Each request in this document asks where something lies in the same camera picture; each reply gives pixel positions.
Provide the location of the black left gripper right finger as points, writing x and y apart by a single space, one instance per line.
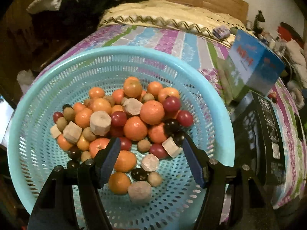
249 205

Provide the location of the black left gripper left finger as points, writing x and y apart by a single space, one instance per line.
54 207

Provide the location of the red plum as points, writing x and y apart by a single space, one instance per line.
158 151

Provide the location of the black cardboard box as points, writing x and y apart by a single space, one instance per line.
258 141

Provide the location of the round banana slice in basket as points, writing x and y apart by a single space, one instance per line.
100 123

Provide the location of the large orange tangerine centre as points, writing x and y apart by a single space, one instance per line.
152 112

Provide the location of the light blue plastic basket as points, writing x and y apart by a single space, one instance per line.
33 152

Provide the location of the blue cardboard box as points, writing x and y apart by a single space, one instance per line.
250 65

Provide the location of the white clothes pile right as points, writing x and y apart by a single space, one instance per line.
294 75

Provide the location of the small purple packet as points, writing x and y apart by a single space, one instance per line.
221 32

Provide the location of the pile of clothes left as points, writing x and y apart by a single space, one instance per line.
68 19

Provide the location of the cream quilted blanket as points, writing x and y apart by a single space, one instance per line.
167 15

